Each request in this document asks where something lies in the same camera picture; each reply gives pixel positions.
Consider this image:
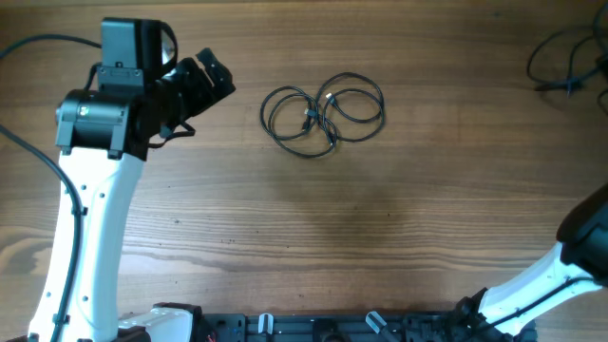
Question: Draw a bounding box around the black cable bundle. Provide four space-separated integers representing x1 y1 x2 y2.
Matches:
259 71 387 160

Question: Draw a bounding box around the black separated cable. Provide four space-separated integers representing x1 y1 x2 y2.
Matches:
525 0 608 115

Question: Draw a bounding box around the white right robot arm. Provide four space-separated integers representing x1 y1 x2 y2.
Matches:
469 185 607 341

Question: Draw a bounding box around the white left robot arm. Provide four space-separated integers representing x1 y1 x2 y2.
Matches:
27 18 235 341

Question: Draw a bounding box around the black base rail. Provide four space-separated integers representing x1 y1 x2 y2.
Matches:
199 312 538 342

